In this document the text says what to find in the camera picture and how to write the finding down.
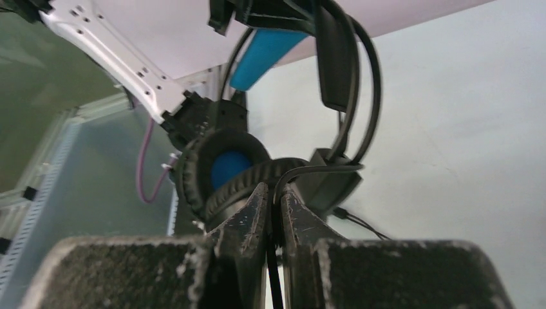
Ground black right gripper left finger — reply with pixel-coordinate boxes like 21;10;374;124
21;183;268;308

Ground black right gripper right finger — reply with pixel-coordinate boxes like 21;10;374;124
280;188;513;308

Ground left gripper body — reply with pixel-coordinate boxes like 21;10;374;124
208;0;315;35

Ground blue black headphones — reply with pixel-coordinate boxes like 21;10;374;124
171;1;382;235

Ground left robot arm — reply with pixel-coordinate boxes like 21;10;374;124
1;1;315;128

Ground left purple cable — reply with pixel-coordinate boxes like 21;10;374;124
135;118;178;204

